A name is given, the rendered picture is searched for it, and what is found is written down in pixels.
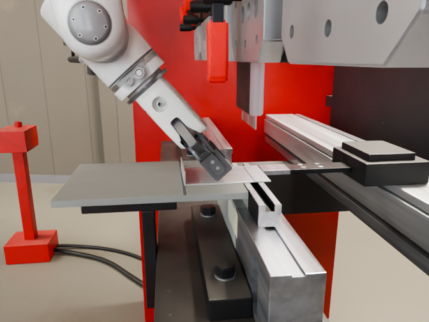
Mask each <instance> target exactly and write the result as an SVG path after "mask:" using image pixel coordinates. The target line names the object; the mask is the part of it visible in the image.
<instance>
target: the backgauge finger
mask: <svg viewBox="0 0 429 322"><path fill-rule="evenodd" d="M259 168H260V170H261V171H262V172H263V173H264V174H265V175H281V174H313V173H344V174H345V175H347V176H348V177H350V178H352V179H353V180H354V181H356V182H358V183H359V184H361V185H362V186H364V187H374V186H389V185H417V184H427V183H428V179H429V161H428V160H425V159H423V158H420V157H417V156H416V154H415V153H414V152H412V151H409V150H407V149H404V148H401V147H399V146H395V145H394V144H390V143H388V142H385V141H344V142H342V146H337V147H334V148H333V159H332V162H326V163H308V164H272V165H259Z"/></svg>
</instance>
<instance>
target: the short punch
mask: <svg viewBox="0 0 429 322"><path fill-rule="evenodd" d="M264 69H265V63H250V62H237V93H236V105H237V107H239V108H240V109H241V119H242V120H243V121H245V122H246V123H248V124H249V125H250V126H251V127H252V128H254V129H255V130H256V129H257V116H261V115H263V106H264Z"/></svg>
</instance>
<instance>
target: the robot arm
mask: <svg viewBox="0 0 429 322"><path fill-rule="evenodd" d="M40 13H41V16H42V17H43V19H44V20H45V21H46V22H47V23H48V24H49V25H50V26H51V27H52V28H53V29H54V31H55V32H56V33H57V34H58V35H59V36H60V37H61V38H62V39H63V40H64V42H65V44H66V45H67V46H68V47H69V48H70V49H71V51H72V52H74V53H75V54H76V55H78V56H79V57H80V58H81V59H82V60H83V61H84V62H85V63H86V65H87V66H88V67H90V69H92V71H93V72H94V73H95V74H96V75H97V76H98V77H99V78H100V79H101V80H102V81H103V82H104V83H105V84H106V85H107V87H108V88H110V90H111V91H112V92H113V93H114V94H115V96H117V97H118V99H120V101H123V100H124V99H125V98H126V97H128V98H129V100H128V101H127V104H128V105H130V104H132V103H133V102H134V101H135V100H136V102H137V103H138V104H139V105H140V106H141V107H142V108H143V109H144V110H145V111H146V112H147V114H148V115H149V116H150V117H151V118H152V119H153V120H154V122H155V123H156V124H157V125H158V126H159V127H160V128H161V129H162V130H163V131H164V132H165V133H166V134H167V135H168V136H169V137H170V138H171V139H172V140H173V141H174V142H175V143H176V144H177V145H178V146H179V147H180V148H181V149H186V148H188V149H189V150H190V151H191V153H192V154H193V155H194V156H195V158H196V159H197V160H198V161H199V164H200V165H201V166H202V167H203V168H204V169H205V170H206V171H207V172H208V173H209V174H210V175H211V176H212V177H213V179H214V180H215V181H219V180H220V179H222V178H223V177H224V176H225V175H226V174H227V173H228V172H229V171H231V170H232V166H231V165H230V164H229V163H228V162H227V161H226V159H225V155H224V154H223V153H222V152H221V151H220V150H219V149H218V148H217V146H216V145H215V144H214V143H213V142H212V140H209V139H208V138H207V137H206V136H205V135H204V134H203V133H202V131H203V130H204V131H205V132H206V131H207V125H206V124H205V123H204V121H203V119H202V118H201V117H200V116H199V115H198V114H197V113H196V112H195V111H194V110H193V108H192V107H191V106H190V105H189V104H188V102H187V101H186V100H185V99H184V98H183V97H182V96H181V95H180V94H179V92H178V91H177V90H176V89H175V88H174V87H173V86H172V85H171V84H170V83H169V82H168V81H167V80H166V79H165V78H164V77H163V76H162V75H163V74H165V72H166V71H167V69H166V68H164V69H163V70H161V69H160V68H159V67H161V65H162V64H164V61H163V60H162V59H161V57H160V56H159V55H158V54H157V53H156V52H155V51H154V50H153V48H152V47H151V46H150V45H149V44H148V43H147V42H146V41H145V39H144V38H143V37H142V36H141V35H140V33H139V32H138V31H137V30H136V29H135V28H134V27H133V26H132V24H131V23H130V22H129V21H128V19H127V18H126V17H125V16H124V10H123V2H122V0H44V2H43V4H42V6H41V10H40Z"/></svg>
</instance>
